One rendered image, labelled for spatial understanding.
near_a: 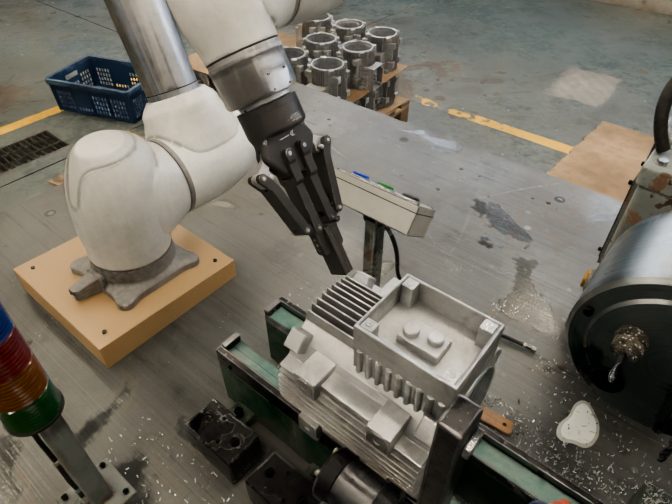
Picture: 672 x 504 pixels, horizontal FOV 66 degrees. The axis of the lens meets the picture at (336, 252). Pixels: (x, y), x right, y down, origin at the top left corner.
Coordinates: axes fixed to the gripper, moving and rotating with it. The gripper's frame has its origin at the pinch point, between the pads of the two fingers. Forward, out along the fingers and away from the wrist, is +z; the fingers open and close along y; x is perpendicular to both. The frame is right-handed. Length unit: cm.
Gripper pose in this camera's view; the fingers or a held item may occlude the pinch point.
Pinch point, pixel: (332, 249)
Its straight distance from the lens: 67.2
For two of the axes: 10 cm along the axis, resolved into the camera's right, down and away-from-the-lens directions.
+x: -6.7, 0.0, 7.4
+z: 3.9, 8.6, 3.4
